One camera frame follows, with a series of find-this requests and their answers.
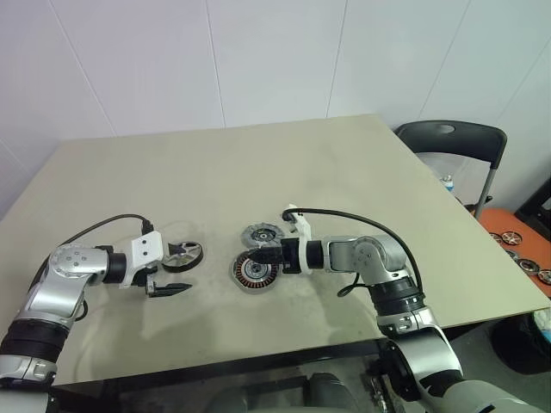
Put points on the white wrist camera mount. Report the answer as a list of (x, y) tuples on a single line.
[(146, 247), (303, 226)]

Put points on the black folding chair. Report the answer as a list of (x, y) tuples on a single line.
[(465, 137)]

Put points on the orange tray of motor parts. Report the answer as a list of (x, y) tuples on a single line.
[(495, 219)]

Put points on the small blue label bottle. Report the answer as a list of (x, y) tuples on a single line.
[(449, 184)]

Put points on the black trash bin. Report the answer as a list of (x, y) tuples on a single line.
[(516, 344)]

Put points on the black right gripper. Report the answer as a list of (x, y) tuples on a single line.
[(290, 254)]

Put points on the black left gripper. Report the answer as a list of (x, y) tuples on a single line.
[(148, 277)]

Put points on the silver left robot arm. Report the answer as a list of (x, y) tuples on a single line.
[(73, 262)]

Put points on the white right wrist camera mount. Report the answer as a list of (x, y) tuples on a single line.
[(303, 226)]

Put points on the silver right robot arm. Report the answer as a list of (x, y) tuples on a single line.
[(370, 254)]

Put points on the grey motor end cover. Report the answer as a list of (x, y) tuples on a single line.
[(261, 234)]

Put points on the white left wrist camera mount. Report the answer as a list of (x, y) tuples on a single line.
[(146, 247)]

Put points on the white crumpled trash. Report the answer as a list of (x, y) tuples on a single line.
[(543, 322)]

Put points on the silver spoked end plate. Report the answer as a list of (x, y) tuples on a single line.
[(189, 258)]

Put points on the silver motor housing copper coils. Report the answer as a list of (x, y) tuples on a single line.
[(254, 279)]

